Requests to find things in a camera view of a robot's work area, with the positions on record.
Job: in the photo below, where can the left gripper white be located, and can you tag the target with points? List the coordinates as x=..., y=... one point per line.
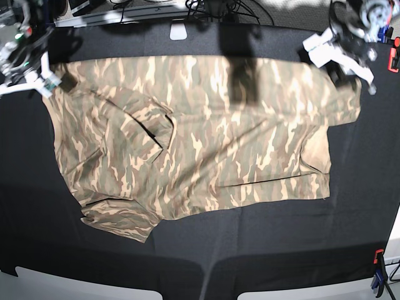
x=353, y=61

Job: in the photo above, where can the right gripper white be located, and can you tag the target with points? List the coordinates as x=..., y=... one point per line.
x=32, y=78

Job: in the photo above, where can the camouflage t-shirt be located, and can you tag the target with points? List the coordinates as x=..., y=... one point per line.
x=139, y=140

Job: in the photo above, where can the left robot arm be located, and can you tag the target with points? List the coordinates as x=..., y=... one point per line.
x=354, y=28

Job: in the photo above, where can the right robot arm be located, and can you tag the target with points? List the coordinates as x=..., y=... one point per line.
x=25, y=33

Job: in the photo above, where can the blue clamp far right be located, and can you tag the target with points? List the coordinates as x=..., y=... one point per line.
x=385, y=34

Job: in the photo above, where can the red clamp far right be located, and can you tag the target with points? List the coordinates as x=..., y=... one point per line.
x=393, y=62

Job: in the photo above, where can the black table cloth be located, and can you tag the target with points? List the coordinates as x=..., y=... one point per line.
x=215, y=255

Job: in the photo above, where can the orange blue clamp right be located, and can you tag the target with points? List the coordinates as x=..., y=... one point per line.
x=380, y=275

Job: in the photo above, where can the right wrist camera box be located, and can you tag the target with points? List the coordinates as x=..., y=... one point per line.
x=48, y=85

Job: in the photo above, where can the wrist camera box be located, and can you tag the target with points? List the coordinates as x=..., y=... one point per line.
x=320, y=48
x=48, y=85

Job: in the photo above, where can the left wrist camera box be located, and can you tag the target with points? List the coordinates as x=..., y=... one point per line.
x=320, y=48

